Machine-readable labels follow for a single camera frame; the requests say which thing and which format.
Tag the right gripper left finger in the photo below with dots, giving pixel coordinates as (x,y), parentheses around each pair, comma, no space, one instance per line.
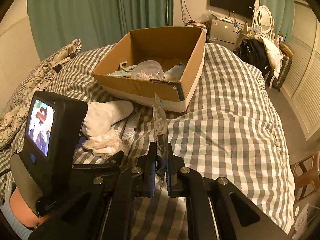
(138,181)

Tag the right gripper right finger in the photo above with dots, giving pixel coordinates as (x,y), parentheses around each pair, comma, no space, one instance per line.
(216,208)

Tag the white cream tube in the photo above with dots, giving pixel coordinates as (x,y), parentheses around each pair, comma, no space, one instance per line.
(130,130)

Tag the blue packaged item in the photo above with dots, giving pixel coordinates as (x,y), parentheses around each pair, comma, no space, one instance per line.
(161,136)

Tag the white sock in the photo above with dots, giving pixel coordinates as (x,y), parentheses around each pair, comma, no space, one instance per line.
(101,116)

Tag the blue Vinda tissue pack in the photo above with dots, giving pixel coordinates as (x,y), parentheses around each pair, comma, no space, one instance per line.
(175,73)

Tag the person left hand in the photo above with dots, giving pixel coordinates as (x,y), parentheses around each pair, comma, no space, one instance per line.
(23,212)

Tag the crumpled white tissue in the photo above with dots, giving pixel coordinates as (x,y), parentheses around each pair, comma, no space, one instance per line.
(104,145)

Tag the wooden stool teal seat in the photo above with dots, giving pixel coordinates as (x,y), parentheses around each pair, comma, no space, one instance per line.
(306,176)

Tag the floral patterned blanket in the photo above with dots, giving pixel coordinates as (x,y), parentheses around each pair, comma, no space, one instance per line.
(16,110)

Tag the open cardboard box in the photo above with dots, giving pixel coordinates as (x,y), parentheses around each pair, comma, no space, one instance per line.
(165,61)

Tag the white louvred wardrobe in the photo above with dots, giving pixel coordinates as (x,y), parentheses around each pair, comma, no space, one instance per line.
(301,86)

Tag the dark suitcase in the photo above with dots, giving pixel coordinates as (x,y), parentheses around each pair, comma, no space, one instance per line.
(285,67)

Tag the chair with piled clothes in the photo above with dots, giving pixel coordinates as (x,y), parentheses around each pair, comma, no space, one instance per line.
(261,53)

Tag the silver mini fridge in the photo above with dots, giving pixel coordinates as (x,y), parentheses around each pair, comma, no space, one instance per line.
(223,33)

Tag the green curtain left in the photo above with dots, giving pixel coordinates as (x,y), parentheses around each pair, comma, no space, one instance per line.
(97,23)

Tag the green curtain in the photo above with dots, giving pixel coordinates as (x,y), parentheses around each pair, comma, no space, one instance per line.
(283,14)
(97,23)

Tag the oval white vanity mirror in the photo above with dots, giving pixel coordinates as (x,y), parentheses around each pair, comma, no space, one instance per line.
(263,22)

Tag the green curtain right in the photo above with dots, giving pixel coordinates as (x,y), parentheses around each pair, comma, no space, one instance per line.
(283,14)

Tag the black wall television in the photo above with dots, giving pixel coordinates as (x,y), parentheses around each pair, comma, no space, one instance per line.
(240,7)

